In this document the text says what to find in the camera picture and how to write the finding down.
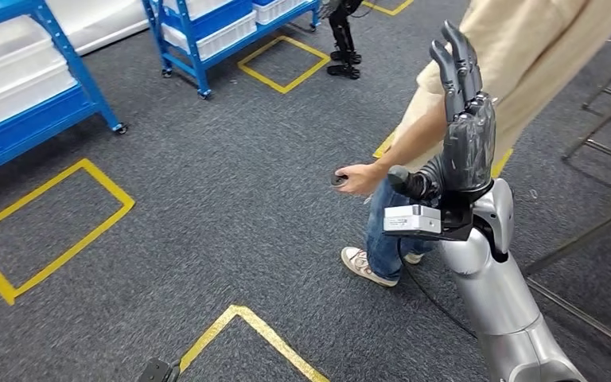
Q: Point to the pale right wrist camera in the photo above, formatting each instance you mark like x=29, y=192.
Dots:
x=411, y=219

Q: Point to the blue metal shelf rack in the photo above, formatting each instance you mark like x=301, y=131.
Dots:
x=79, y=79

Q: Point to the black handheld controller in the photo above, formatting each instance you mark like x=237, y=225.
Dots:
x=338, y=179

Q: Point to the humanoid robot with black legs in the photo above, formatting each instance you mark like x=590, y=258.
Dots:
x=343, y=37

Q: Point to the blue plastic bin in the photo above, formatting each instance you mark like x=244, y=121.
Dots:
x=36, y=121
x=216, y=16

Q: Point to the person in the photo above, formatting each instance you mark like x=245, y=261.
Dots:
x=521, y=53

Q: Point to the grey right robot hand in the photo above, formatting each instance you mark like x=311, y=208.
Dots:
x=469, y=147

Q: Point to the blue wheeled rack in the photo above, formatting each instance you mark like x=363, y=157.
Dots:
x=189, y=47

